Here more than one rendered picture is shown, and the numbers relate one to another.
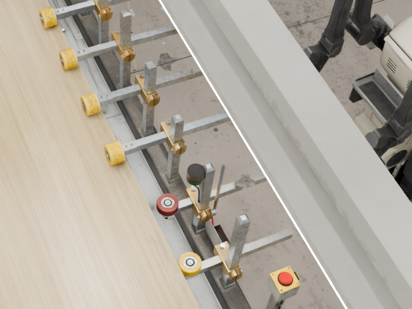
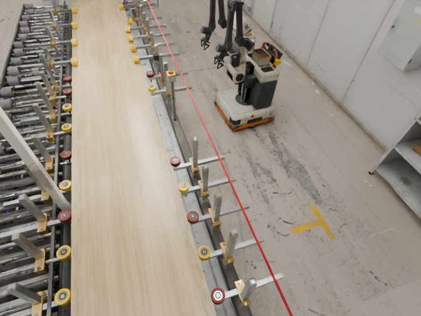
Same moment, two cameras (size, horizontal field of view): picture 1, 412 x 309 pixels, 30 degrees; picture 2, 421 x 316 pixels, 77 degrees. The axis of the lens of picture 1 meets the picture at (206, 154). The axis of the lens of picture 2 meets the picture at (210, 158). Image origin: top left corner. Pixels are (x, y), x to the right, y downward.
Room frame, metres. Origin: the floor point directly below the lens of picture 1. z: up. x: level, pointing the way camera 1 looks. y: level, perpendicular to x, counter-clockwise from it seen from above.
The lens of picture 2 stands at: (-0.81, -1.07, 2.48)
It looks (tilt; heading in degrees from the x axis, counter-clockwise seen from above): 50 degrees down; 12
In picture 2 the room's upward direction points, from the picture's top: 4 degrees clockwise
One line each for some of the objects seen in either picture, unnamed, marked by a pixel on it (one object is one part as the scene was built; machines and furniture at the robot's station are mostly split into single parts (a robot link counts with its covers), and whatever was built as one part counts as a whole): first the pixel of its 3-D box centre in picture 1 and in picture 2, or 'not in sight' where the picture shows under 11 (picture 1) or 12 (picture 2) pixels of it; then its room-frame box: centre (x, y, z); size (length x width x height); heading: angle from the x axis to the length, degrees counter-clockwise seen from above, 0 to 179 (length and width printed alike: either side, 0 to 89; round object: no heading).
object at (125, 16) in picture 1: (125, 53); (150, 39); (2.13, 0.39, 0.93); 0.04 x 0.04 x 0.48; 33
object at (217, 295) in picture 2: not in sight; (217, 297); (-0.43, -1.09, 0.85); 0.08 x 0.08 x 0.11
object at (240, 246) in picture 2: not in sight; (232, 248); (-0.12, -1.12, 0.81); 0.43 x 0.03 x 0.04; 123
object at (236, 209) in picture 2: not in sight; (220, 214); (0.09, -0.98, 0.83); 0.43 x 0.03 x 0.04; 123
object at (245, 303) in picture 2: not in sight; (242, 293); (-0.37, -1.22, 0.83); 0.14 x 0.06 x 0.05; 33
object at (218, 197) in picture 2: not in sight; (216, 214); (0.03, -0.97, 0.92); 0.04 x 0.04 x 0.48; 33
